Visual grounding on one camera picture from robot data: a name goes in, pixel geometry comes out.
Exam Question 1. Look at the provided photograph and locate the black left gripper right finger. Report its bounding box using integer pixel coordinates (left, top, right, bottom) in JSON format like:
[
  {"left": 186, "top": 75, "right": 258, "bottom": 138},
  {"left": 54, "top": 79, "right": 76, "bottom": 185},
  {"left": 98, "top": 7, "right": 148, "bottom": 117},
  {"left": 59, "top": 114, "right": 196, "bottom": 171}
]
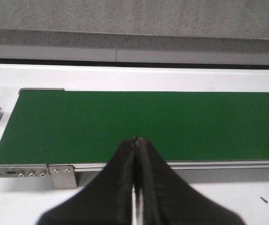
[{"left": 136, "top": 138, "right": 244, "bottom": 225}]

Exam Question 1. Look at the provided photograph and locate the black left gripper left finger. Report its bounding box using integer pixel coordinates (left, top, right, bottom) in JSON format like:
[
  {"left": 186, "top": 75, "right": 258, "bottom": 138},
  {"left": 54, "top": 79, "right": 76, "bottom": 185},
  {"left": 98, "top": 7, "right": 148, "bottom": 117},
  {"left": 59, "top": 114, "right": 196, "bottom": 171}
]
[{"left": 38, "top": 139, "right": 135, "bottom": 225}]

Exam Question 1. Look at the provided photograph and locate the aluminium conveyor side rail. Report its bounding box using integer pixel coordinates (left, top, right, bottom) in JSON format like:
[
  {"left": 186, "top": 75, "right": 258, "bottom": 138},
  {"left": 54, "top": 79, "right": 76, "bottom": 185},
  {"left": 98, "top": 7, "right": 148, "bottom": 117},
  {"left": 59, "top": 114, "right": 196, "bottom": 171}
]
[{"left": 73, "top": 160, "right": 269, "bottom": 172}]

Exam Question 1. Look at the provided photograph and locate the grey stone counter shelf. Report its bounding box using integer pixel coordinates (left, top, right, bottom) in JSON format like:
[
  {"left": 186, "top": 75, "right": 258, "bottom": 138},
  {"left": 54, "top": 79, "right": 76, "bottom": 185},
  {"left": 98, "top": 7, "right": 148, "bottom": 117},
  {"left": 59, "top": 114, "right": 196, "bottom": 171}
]
[{"left": 0, "top": 0, "right": 269, "bottom": 53}]

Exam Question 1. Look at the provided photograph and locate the green conveyor belt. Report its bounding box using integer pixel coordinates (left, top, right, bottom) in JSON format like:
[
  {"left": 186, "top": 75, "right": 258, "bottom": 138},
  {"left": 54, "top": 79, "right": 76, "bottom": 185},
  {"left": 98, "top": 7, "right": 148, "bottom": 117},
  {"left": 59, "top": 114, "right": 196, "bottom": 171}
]
[{"left": 0, "top": 90, "right": 269, "bottom": 165}]

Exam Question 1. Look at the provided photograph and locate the steel conveyor start bracket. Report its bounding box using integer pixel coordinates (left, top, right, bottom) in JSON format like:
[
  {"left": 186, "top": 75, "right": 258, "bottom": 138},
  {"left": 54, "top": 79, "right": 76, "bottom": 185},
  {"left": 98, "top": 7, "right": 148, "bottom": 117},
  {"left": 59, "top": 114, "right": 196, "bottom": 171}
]
[{"left": 0, "top": 164, "right": 77, "bottom": 189}]

